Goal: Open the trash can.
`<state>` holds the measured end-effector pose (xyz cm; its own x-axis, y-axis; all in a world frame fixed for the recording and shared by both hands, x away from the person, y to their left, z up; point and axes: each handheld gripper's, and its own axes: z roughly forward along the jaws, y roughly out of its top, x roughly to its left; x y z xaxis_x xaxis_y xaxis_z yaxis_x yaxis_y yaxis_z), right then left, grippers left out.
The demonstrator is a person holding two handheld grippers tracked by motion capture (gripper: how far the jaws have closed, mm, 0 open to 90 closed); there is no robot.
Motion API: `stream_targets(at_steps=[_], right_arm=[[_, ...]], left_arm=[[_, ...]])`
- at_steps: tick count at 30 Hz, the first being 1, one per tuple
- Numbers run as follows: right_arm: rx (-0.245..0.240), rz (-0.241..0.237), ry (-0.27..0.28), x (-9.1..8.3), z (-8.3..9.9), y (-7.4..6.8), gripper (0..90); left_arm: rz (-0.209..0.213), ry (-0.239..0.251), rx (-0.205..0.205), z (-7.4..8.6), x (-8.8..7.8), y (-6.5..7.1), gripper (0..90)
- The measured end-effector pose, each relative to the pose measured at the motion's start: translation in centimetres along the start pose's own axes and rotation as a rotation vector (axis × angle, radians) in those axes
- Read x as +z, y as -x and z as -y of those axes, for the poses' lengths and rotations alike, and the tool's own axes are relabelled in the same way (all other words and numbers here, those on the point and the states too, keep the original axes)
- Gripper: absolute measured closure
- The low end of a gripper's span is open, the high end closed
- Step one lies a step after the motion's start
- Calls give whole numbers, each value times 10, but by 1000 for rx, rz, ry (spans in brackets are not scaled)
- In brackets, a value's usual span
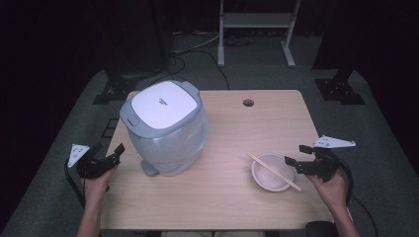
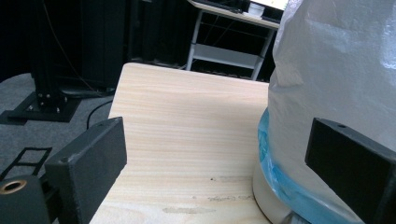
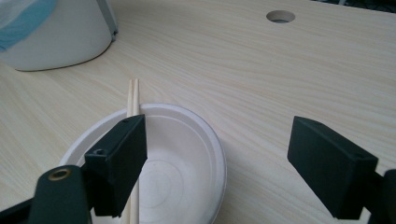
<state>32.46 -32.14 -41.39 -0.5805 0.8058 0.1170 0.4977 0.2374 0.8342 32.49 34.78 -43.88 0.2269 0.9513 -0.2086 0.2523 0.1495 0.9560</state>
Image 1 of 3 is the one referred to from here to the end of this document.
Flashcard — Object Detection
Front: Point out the white bowl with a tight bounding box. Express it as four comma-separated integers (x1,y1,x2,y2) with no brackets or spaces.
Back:
251,153,295,193

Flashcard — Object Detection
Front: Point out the black floor cable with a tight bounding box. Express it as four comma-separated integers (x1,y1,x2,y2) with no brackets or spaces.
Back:
194,48,231,91
144,55,186,91

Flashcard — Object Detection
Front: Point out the black stand base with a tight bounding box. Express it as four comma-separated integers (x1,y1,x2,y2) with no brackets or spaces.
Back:
92,68,141,106
314,67,366,106

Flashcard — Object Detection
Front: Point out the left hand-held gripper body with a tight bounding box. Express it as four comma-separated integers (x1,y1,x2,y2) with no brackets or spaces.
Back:
67,143,120,181

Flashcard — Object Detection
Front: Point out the white metal stand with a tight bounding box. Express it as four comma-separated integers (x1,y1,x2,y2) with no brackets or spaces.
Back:
216,0,302,69

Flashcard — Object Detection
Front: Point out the right hand-held gripper black cable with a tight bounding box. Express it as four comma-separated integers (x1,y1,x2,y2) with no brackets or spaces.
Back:
335,159,379,237

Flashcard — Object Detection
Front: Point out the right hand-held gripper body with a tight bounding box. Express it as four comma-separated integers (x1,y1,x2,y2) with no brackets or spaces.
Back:
295,134,357,183

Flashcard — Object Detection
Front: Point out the blue-grey pedal trash can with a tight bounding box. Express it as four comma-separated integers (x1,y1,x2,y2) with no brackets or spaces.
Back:
119,79,210,177

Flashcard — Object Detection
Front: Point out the grey floor cable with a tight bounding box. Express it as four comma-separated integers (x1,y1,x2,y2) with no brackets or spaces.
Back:
171,33,221,55

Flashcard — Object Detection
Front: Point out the left hand-held gripper black cable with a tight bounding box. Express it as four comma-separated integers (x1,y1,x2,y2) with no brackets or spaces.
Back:
63,159,87,209

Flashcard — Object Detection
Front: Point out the hand-held gripper black cable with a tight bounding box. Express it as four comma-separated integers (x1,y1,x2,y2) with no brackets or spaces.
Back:
335,159,379,237
63,159,87,209

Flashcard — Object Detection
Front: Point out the person's left hand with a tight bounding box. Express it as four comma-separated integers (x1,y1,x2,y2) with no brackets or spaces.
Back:
80,166,119,205

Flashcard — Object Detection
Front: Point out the wooden chopstick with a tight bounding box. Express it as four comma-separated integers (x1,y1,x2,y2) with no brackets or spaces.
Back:
246,152,301,193
246,151,302,193

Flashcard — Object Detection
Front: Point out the black floor plate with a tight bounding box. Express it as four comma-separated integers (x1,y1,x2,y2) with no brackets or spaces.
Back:
101,118,121,139

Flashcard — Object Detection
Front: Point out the person's right hand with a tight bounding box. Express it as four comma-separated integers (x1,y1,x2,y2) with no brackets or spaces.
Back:
305,171,349,211

